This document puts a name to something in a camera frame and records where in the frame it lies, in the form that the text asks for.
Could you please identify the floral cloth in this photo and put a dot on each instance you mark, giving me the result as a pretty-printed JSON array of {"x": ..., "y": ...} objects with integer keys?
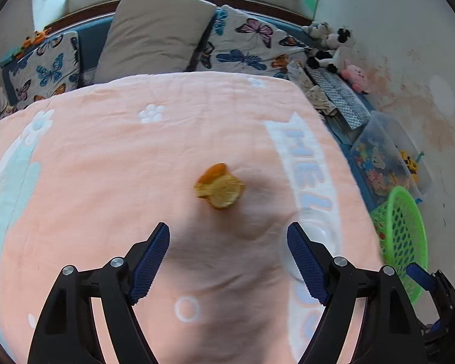
[{"x": 318, "y": 98}]

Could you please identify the teal toy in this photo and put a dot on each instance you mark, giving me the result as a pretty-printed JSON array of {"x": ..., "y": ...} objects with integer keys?
[{"x": 11, "y": 55}]

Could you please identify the yellow toy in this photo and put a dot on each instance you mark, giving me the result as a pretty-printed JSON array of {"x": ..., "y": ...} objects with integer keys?
[{"x": 411, "y": 163}]

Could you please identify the orange peel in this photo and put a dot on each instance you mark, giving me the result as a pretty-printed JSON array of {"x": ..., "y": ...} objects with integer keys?
[{"x": 222, "y": 191}]

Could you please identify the orange toy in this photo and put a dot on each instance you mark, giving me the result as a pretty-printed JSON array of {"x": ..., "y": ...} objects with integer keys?
[{"x": 38, "y": 37}]

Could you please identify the pink plush toy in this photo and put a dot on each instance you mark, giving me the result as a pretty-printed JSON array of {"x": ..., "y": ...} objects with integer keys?
[{"x": 354, "y": 76}]

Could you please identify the grey white plush toy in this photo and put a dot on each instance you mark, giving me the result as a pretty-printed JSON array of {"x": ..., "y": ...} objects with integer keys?
[{"x": 314, "y": 30}]

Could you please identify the pink printed blanket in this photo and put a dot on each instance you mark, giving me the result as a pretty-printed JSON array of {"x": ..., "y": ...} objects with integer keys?
[{"x": 98, "y": 159}]

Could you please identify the grey pillow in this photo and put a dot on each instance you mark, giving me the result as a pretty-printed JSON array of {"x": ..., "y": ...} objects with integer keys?
[{"x": 151, "y": 34}]

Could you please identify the butterfly print pillow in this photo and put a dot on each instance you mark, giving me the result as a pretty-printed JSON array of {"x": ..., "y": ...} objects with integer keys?
[
  {"x": 45, "y": 68},
  {"x": 250, "y": 41}
]

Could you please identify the clear storage box with toys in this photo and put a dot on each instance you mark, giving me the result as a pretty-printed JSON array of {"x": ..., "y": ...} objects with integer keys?
[{"x": 379, "y": 159}]

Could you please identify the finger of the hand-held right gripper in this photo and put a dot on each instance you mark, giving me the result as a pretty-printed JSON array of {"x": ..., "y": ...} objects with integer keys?
[{"x": 421, "y": 276}]

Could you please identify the grey patterned cloth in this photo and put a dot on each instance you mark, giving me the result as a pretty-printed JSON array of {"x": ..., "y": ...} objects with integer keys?
[{"x": 341, "y": 98}]

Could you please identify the clear plastic dome lid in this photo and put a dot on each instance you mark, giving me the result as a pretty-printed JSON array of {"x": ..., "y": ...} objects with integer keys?
[{"x": 322, "y": 231}]

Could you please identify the blue sofa backrest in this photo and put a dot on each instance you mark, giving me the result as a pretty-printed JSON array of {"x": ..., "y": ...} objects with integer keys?
[{"x": 89, "y": 41}]

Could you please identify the black white cow plush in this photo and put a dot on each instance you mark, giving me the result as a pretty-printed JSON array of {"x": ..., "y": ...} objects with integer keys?
[{"x": 335, "y": 45}]

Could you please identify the green plastic basket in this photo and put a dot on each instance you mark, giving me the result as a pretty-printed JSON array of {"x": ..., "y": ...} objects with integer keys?
[{"x": 405, "y": 227}]

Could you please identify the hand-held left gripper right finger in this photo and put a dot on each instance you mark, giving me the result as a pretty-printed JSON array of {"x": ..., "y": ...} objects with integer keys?
[{"x": 307, "y": 265}]

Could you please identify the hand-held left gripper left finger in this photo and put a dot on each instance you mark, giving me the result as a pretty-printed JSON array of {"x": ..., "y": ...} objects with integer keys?
[{"x": 149, "y": 269}]

